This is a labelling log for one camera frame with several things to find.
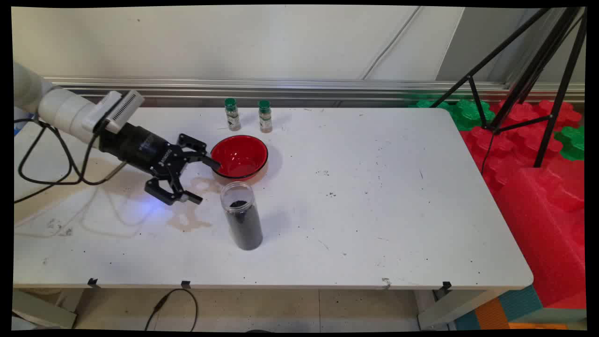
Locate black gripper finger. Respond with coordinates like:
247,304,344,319
177,133,221,171
144,176,204,206

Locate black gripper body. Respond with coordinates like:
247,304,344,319
99,124,189,181

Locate clear jar with black granules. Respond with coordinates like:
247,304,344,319
220,181,263,251

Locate red bowl with black rim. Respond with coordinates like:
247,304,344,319
210,135,270,182

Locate spice bottle with dark label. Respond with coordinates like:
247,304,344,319
224,97,242,132

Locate spice bottle with tan contents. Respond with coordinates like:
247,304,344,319
258,100,273,134

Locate large green foam block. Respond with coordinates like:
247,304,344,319
409,98,496,132

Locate red interlocking foam blocks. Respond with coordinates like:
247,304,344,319
461,100,584,195

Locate black tripod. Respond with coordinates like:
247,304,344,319
430,7,588,169

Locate large red foam block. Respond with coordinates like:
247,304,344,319
495,159,586,309

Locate teal foam mat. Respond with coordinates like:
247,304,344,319
454,285,543,330

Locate small green foam block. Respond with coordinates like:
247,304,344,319
555,125,585,162

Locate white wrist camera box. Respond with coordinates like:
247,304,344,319
82,90,145,135

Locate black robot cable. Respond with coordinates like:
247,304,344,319
14,117,128,204

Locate black cable under table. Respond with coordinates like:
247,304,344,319
144,288,199,331

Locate aluminium rail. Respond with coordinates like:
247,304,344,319
44,77,585,104

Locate white wall cable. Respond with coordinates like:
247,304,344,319
361,7,422,80

